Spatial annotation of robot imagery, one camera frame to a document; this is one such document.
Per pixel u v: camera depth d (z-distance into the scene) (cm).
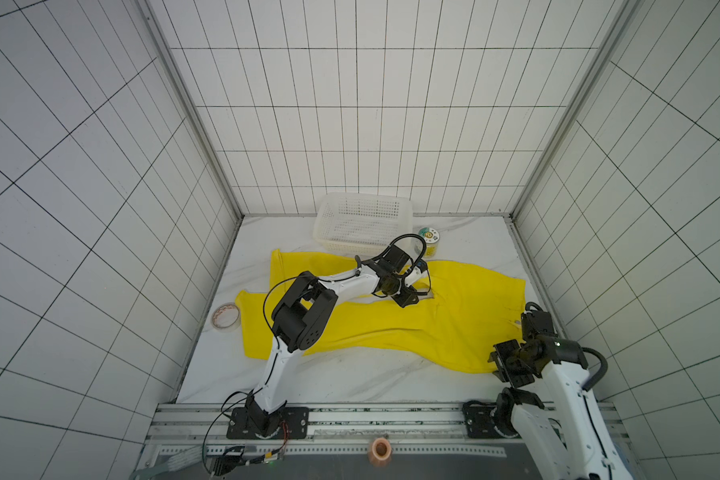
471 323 90
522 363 63
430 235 103
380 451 60
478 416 74
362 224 117
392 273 78
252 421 62
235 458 71
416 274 85
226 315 92
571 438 45
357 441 72
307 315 53
